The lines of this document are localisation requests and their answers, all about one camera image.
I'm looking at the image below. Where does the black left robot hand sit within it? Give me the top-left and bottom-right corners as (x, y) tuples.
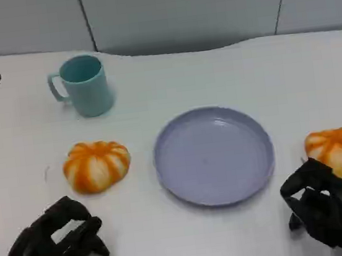
(0, 191), (111, 256)

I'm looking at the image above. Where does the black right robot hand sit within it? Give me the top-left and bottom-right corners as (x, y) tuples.
(276, 153), (342, 256)

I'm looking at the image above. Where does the lilac plate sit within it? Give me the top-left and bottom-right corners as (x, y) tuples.
(148, 99), (280, 215)

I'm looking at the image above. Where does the pale green mug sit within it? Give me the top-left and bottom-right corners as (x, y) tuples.
(45, 51), (116, 123)

